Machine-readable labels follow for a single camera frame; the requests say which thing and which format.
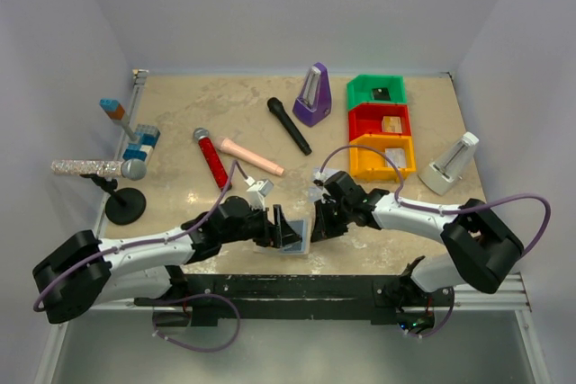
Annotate red storage bin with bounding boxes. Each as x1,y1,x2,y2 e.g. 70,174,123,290
347,103,411,141

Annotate green storage bin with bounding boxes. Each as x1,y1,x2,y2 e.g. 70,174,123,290
346,75,407,111

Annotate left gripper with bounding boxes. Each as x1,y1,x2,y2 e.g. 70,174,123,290
220,203,302,249

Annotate pink microphone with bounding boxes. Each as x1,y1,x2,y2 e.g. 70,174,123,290
213,137,284,176

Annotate blue credit cards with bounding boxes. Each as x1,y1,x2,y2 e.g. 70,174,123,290
281,219,310,255

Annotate beige leather card holder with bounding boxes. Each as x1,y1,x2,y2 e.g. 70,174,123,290
253,219,311,256

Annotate card stack in yellow bin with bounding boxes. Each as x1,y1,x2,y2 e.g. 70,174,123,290
385,147,407,169

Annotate silver glitter microphone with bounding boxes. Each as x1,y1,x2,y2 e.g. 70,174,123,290
50,159,148,181

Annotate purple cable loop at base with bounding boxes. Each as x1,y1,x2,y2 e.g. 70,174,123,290
151,291,246,353

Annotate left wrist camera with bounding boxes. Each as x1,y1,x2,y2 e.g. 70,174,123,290
245,176,274,210

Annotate black microphone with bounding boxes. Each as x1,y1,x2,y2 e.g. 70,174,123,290
266,97,312,156

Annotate wooden block in red bin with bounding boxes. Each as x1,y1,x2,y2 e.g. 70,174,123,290
382,116,403,135

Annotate black microphone stand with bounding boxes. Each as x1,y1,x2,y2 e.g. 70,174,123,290
82,174,147,226

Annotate yellow storage bin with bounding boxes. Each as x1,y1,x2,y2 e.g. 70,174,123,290
349,134,417,183

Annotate red glitter microphone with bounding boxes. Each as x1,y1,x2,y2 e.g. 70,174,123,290
193,127,230,191

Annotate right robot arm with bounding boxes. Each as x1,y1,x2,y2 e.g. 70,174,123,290
310,171,524,309

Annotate purple metronome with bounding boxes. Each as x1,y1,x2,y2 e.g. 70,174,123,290
292,62,332,128

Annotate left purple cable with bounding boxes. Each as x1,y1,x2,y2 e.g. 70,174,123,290
33,159,256,313

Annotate blue toy brick tower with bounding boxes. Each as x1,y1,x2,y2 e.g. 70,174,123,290
99,99,161,165

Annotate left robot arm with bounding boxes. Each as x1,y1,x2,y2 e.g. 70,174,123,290
32,196,303,324

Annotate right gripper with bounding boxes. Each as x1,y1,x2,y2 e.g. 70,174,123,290
311,197,353,242

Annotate black item in green bin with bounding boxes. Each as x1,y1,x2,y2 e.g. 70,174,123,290
372,87,391,102

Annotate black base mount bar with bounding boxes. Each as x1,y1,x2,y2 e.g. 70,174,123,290
135,274,454,326

